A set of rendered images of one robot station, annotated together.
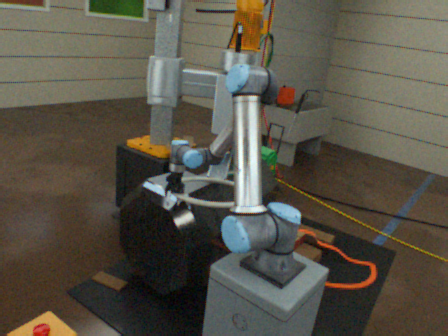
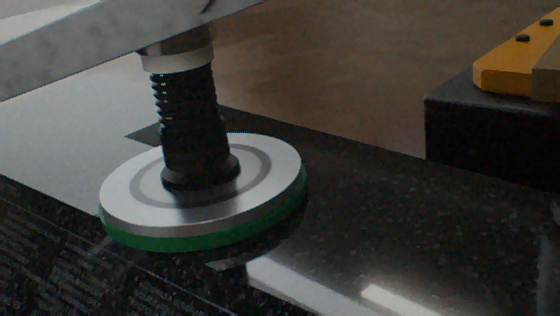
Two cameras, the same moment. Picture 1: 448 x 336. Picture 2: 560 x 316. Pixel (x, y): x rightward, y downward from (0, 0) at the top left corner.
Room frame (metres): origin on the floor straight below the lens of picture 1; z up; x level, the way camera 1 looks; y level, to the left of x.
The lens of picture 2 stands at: (2.82, -0.56, 1.13)
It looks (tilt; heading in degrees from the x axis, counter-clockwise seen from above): 24 degrees down; 103
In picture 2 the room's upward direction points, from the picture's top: 8 degrees counter-clockwise
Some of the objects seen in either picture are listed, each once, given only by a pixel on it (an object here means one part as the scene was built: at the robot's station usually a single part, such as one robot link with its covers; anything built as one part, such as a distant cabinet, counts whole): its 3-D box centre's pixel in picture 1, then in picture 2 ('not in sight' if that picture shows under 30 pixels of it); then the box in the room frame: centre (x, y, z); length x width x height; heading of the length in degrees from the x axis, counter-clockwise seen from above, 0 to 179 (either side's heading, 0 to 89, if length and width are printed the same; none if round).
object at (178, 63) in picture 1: (166, 80); not in sight; (3.26, 0.60, 1.36); 0.35 x 0.35 x 0.41
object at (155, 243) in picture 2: not in sight; (202, 181); (2.61, 0.01, 0.84); 0.22 x 0.22 x 0.04
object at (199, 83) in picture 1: (188, 82); not in sight; (3.26, 0.40, 1.36); 0.74 x 0.34 x 0.25; 91
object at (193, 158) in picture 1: (191, 156); not in sight; (1.77, 0.17, 1.19); 0.12 x 0.12 x 0.09; 35
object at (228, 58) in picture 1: (240, 61); not in sight; (2.96, -0.02, 1.62); 0.96 x 0.25 x 0.17; 175
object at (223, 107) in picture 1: (232, 104); not in sight; (2.69, 0.00, 1.32); 0.36 x 0.22 x 0.45; 175
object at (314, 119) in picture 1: (296, 131); not in sight; (5.90, -1.11, 0.43); 1.30 x 0.62 x 0.86; 143
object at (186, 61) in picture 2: not in sight; (175, 44); (2.61, 0.01, 0.99); 0.07 x 0.07 x 0.04
